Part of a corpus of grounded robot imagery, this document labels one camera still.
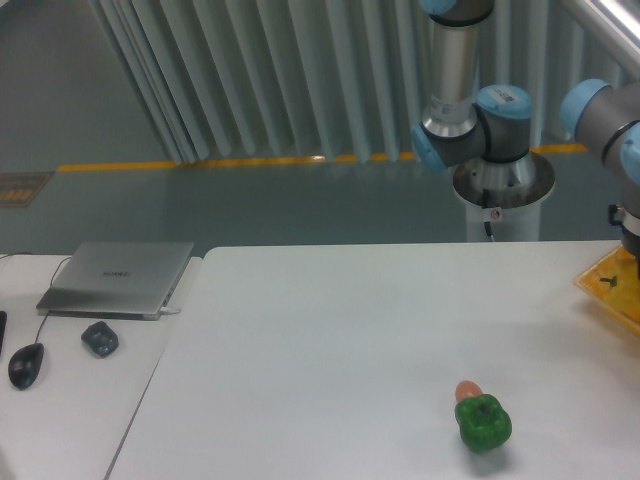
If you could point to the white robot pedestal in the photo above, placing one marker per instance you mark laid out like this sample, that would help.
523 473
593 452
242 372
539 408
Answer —
503 202

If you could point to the black device at left edge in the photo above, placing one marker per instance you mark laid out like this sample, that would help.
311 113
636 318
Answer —
3 325

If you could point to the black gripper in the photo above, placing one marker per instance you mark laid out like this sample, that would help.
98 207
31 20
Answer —
628 224

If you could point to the yellow bell pepper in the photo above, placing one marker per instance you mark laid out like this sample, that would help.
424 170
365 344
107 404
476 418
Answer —
621 292

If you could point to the green bell pepper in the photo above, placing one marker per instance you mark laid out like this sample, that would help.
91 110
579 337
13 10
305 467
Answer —
483 423

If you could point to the white pleated curtain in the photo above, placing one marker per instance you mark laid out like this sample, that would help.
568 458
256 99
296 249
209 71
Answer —
222 79

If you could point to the small orange-pink toy vegetable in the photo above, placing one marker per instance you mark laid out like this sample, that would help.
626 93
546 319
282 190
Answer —
467 389

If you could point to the black computer mouse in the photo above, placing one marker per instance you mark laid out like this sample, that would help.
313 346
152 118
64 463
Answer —
25 364

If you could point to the yellow woven basket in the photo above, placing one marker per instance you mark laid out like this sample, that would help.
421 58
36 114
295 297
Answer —
617 261

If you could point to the silver closed laptop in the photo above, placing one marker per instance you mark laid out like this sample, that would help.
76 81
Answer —
121 280

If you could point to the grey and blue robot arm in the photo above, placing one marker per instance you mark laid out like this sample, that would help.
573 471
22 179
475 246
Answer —
484 135

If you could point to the black power adapter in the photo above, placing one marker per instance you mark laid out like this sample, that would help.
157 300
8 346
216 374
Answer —
100 339

